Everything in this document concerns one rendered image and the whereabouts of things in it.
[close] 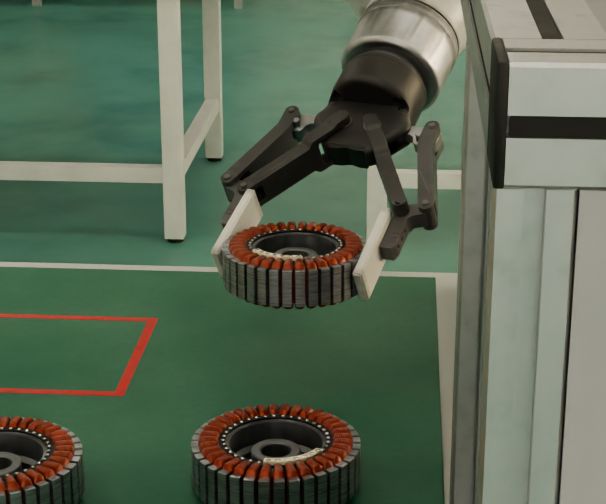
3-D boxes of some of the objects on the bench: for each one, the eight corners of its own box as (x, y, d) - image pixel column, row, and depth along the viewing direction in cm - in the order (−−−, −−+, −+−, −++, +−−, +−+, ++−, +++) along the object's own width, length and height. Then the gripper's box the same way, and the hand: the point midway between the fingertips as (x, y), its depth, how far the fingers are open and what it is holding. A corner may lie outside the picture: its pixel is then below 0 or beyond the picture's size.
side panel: (446, 565, 88) (466, 38, 78) (496, 567, 88) (523, 38, 77) (460, 914, 62) (492, 188, 51) (531, 918, 62) (578, 190, 51)
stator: (170, 464, 100) (168, 415, 99) (319, 435, 104) (319, 388, 103) (226, 542, 90) (225, 488, 89) (388, 507, 94) (389, 455, 93)
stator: (41, 445, 103) (38, 397, 102) (114, 510, 94) (111, 459, 93) (-114, 487, 97) (-119, 437, 96) (-52, 562, 88) (-57, 507, 87)
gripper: (525, 128, 121) (440, 332, 108) (273, 102, 130) (168, 286, 118) (514, 59, 116) (424, 265, 103) (253, 37, 125) (140, 222, 112)
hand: (297, 258), depth 111 cm, fingers closed on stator, 11 cm apart
